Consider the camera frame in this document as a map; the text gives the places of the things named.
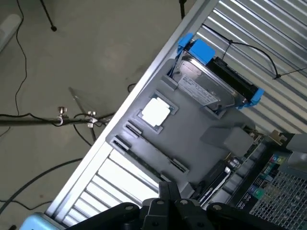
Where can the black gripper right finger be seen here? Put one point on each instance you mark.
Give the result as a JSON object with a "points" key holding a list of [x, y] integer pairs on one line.
{"points": [[189, 215]]}

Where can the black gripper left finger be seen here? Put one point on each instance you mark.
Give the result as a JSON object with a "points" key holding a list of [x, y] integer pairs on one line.
{"points": [[153, 215]]}

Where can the grey parts rack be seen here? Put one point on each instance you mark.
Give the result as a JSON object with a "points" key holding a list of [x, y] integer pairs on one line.
{"points": [[192, 129]]}

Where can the open PC case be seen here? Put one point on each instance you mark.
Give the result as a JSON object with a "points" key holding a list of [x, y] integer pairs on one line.
{"points": [[275, 191]]}

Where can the green graphics card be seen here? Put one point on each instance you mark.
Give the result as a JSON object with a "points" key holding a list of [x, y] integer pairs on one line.
{"points": [[251, 151]]}

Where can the silver CPU chip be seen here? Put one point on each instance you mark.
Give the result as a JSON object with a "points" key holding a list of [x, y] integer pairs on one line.
{"points": [[156, 111]]}

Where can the silver hard disk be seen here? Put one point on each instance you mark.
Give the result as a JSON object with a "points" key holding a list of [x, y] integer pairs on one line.
{"points": [[204, 81]]}

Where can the black stand with silver knobs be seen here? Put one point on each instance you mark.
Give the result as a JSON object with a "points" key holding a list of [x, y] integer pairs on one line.
{"points": [[28, 121]]}

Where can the blue disk caddy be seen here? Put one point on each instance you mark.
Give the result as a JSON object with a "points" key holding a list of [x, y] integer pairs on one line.
{"points": [[201, 50]]}

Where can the black tripod leg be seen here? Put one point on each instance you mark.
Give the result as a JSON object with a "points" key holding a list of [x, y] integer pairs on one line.
{"points": [[182, 9], [54, 28]]}

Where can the white rolled sheet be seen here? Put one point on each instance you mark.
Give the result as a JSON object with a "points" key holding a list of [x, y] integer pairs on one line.
{"points": [[8, 28]]}

